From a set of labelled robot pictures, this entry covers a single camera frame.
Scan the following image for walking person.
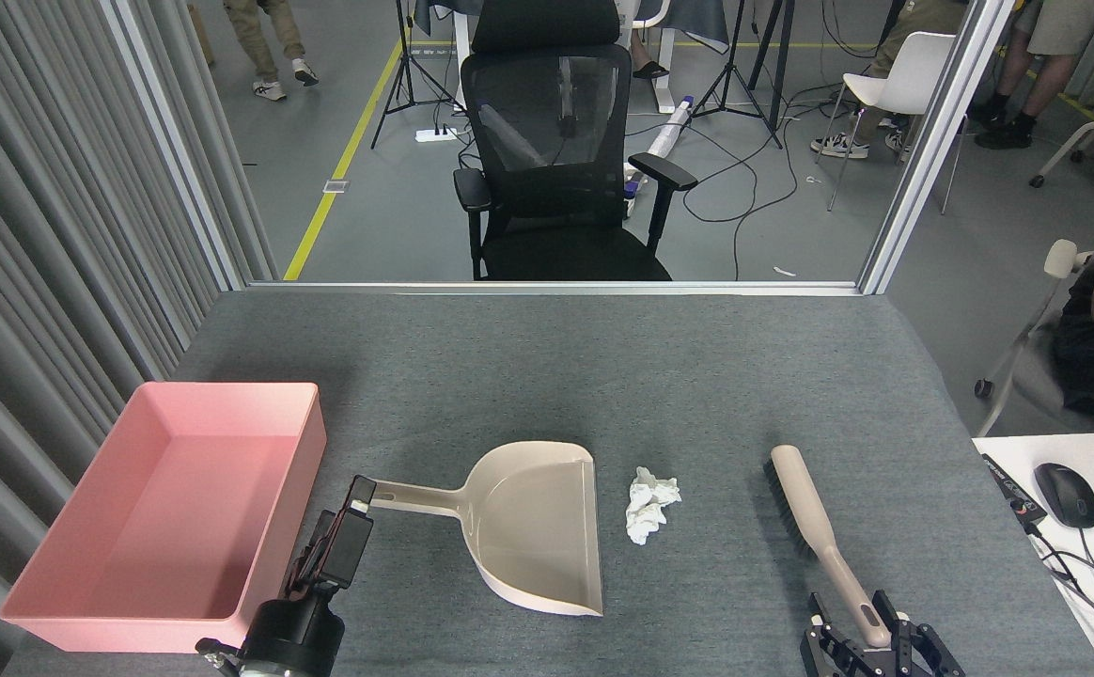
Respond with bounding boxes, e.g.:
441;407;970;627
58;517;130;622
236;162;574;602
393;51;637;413
223;0;320;102

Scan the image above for beige plastic dustpan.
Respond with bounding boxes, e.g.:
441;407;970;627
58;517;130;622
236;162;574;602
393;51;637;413
359;441;604;619

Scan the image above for pink plastic bin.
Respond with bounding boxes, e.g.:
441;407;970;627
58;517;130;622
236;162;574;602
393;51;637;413
0;381;328;655

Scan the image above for silver left table post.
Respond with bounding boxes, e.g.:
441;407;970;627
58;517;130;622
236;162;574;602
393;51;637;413
101;0;274;289

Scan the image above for grey pleated curtain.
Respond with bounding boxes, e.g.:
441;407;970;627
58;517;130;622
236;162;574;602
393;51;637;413
0;0;275;677

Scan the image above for white rolled tube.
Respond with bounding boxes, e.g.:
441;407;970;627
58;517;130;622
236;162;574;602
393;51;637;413
622;94;695;198

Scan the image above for black mesh office chair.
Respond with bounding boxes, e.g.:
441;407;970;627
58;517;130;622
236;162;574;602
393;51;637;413
453;0;698;281

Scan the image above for black floor cable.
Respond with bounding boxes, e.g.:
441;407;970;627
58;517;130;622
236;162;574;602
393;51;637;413
624;89;849;281

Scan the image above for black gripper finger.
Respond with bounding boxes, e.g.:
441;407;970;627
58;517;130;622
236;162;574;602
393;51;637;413
800;592;864;677
872;590;967;677

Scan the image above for person with sandal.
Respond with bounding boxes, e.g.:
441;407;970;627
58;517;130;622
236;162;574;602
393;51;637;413
630;28;670;78

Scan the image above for person with white sneakers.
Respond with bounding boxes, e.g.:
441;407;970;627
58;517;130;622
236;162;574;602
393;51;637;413
810;0;971;159

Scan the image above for silver right table post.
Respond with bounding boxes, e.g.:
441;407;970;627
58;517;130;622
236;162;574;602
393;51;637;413
857;0;1018;295

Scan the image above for white plastic chair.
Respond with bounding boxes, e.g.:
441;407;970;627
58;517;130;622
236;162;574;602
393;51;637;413
815;31;966;215

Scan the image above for white desk with dark cloth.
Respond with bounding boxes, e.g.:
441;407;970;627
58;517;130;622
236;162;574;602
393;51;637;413
415;0;731;114

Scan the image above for black computer mouse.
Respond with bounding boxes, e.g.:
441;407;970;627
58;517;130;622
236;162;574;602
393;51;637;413
1035;463;1094;529

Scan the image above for white paper ball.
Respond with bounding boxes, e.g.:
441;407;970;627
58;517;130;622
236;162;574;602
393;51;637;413
626;466;682;546

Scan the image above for silver table rail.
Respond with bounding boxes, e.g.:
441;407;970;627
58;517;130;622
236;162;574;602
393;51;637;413
246;280;863;297

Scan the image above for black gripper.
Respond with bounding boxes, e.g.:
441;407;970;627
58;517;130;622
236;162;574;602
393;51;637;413
242;475;378;674

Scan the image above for black tripod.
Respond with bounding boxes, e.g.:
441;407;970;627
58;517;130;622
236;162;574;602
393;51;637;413
688;0;797;150
370;0;461;150

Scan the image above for silver table post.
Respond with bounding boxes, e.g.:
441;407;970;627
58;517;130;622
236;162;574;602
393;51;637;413
857;0;1018;295
101;0;274;289

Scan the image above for grey office chair white armrest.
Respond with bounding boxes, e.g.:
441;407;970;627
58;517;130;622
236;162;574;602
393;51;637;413
973;155;1094;438

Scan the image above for person with black shoes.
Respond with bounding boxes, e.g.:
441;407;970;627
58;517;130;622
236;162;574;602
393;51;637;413
968;0;1094;150

